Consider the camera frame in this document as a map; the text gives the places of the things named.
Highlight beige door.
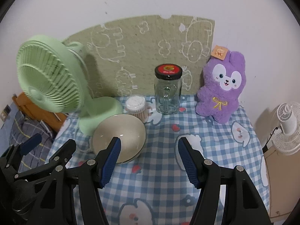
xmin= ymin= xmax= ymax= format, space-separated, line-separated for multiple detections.
xmin=264 ymin=147 xmax=300 ymax=222

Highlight cotton swab container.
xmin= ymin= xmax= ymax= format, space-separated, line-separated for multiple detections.
xmin=125 ymin=94 xmax=149 ymax=123

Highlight green desk fan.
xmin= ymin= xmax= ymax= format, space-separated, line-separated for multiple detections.
xmin=16 ymin=34 xmax=123 ymax=136

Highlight white standing fan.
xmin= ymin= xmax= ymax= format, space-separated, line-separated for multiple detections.
xmin=262 ymin=102 xmax=299 ymax=155

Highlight wooden bed headboard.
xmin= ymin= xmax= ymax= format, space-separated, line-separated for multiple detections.
xmin=12 ymin=92 xmax=67 ymax=133

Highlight glass jar black lid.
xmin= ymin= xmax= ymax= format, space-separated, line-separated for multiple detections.
xmin=154 ymin=64 xmax=183 ymax=115

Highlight back floral ceramic bowl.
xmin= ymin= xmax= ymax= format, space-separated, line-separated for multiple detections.
xmin=91 ymin=114 xmax=146 ymax=164

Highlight black fan power cable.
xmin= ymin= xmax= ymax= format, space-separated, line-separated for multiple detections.
xmin=262 ymin=126 xmax=282 ymax=150

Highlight blue checkered tablecloth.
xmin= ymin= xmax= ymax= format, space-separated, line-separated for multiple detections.
xmin=46 ymin=94 xmax=270 ymax=225

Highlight grey plaid pillow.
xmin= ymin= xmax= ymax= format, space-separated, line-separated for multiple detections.
xmin=9 ymin=111 xmax=54 ymax=173

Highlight wall power outlet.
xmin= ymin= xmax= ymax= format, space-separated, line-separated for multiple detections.
xmin=0 ymin=105 xmax=11 ymax=122

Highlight green patterned wall mat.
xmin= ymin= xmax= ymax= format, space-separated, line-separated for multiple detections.
xmin=64 ymin=15 xmax=215 ymax=98

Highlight purple plush bunny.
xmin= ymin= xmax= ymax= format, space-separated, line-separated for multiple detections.
xmin=195 ymin=51 xmax=246 ymax=124

